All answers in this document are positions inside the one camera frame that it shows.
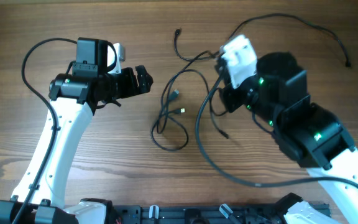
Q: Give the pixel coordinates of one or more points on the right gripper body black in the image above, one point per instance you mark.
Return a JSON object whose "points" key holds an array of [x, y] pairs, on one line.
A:
{"points": [[246, 93]]}

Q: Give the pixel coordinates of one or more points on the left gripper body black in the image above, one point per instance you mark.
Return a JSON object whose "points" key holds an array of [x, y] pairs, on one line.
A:
{"points": [[122, 85]]}

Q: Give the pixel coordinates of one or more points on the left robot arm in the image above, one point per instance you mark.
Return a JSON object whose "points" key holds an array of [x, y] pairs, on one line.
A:
{"points": [[93, 80]]}

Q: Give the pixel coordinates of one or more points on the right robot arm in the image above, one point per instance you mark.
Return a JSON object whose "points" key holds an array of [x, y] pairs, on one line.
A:
{"points": [[274, 87]]}

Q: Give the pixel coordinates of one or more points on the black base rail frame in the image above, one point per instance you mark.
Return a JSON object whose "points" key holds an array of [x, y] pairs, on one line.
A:
{"points": [[247, 214]]}

